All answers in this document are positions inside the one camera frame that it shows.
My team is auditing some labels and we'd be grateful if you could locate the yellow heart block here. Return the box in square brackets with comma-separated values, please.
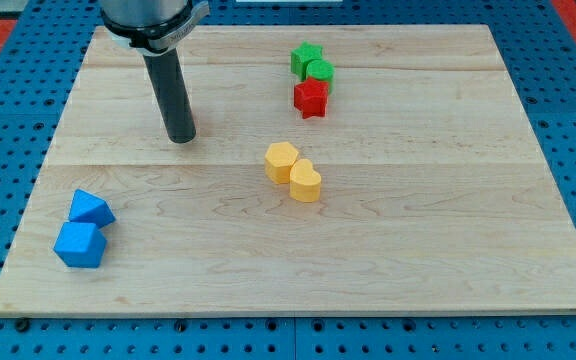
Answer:
[289, 159, 322, 203]

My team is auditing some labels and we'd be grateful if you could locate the yellow hexagon block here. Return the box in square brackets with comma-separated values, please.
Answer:
[264, 142, 299, 184]

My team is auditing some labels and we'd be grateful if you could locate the wooden board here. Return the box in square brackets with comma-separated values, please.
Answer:
[0, 25, 576, 319]

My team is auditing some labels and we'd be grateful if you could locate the red star block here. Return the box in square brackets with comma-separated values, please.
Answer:
[293, 77, 329, 119]

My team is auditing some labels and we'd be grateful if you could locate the green cylinder block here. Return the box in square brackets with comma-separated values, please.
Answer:
[306, 59, 335, 94]

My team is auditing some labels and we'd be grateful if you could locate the green star block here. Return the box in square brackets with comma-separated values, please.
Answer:
[290, 41, 323, 81]

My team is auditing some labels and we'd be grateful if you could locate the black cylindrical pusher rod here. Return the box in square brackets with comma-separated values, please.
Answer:
[144, 49, 196, 143]

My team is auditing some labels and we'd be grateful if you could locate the blue triangle block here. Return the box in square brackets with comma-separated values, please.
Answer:
[68, 189, 116, 228]

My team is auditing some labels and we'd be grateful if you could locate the blue cube block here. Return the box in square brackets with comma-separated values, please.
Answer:
[53, 222, 107, 268]

